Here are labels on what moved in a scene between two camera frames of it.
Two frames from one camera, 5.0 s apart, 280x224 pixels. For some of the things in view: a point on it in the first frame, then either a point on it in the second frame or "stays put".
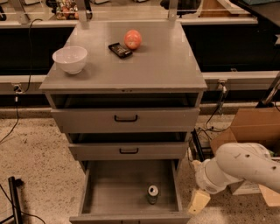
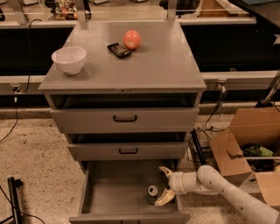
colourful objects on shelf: [65, 10] stays put
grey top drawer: [87, 113] stays put
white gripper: [203, 178] -> [175, 182]
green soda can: [152, 193] stays put
